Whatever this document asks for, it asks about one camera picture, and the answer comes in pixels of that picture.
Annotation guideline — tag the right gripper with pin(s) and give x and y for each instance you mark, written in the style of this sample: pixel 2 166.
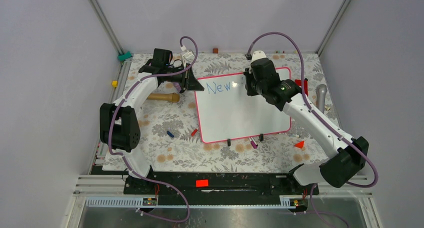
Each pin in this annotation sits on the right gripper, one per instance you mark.
pixel 249 74

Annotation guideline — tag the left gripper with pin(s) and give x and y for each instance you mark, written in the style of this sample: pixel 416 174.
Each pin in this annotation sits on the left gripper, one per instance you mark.
pixel 189 82

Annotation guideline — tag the pink framed whiteboard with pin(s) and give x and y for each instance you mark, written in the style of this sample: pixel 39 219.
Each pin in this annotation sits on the pink framed whiteboard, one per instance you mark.
pixel 225 111

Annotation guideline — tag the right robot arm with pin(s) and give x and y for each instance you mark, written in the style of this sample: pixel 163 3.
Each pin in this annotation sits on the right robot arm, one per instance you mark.
pixel 344 153

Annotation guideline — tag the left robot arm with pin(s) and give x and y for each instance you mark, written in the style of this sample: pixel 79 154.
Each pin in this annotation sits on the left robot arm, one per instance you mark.
pixel 118 122

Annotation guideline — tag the gold toy microphone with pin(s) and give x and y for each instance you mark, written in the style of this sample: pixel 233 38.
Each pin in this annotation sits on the gold toy microphone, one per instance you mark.
pixel 168 97

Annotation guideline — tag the red small box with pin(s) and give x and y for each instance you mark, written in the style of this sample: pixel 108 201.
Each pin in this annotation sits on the red small box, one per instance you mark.
pixel 303 84

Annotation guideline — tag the red capped marker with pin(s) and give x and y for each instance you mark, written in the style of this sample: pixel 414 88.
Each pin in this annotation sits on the red capped marker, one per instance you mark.
pixel 194 132

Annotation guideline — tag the silver toy microphone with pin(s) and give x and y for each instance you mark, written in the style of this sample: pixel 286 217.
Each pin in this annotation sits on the silver toy microphone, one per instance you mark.
pixel 321 92

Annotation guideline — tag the magenta capped marker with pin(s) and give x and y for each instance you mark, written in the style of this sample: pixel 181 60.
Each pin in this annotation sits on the magenta capped marker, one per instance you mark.
pixel 252 142

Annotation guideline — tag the teal corner clamp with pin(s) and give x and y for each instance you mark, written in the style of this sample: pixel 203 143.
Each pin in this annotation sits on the teal corner clamp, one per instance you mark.
pixel 125 56

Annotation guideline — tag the yellow small cube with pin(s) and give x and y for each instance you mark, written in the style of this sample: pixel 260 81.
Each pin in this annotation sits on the yellow small cube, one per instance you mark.
pixel 114 83

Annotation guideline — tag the red triangular block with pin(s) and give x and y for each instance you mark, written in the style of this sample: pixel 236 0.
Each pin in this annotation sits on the red triangular block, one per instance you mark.
pixel 300 145

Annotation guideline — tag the red tape label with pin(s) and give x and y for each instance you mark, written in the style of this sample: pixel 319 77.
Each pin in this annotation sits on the red tape label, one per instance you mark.
pixel 201 183

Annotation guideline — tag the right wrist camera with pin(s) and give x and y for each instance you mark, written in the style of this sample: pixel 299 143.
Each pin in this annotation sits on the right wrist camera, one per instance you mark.
pixel 257 55

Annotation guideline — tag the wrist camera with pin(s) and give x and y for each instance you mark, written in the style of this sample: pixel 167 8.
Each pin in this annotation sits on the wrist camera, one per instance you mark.
pixel 187 55
pixel 257 55

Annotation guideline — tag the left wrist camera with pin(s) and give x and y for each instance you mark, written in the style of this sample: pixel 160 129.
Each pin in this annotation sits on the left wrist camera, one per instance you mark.
pixel 187 55

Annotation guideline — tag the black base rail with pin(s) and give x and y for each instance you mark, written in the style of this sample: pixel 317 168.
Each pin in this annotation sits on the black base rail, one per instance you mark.
pixel 262 183

